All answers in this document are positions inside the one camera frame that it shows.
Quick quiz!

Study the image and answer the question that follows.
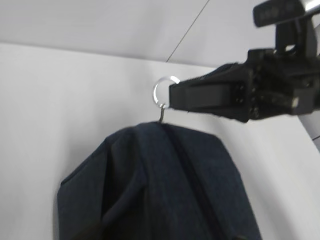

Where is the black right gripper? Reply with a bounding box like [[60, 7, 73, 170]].
[[169, 17, 320, 123]]

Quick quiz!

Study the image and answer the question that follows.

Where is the dark blue zippered lunch bag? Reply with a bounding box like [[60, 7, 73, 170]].
[[57, 122, 262, 240]]

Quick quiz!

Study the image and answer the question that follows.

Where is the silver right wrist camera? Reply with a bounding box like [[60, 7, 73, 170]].
[[252, 0, 320, 28]]

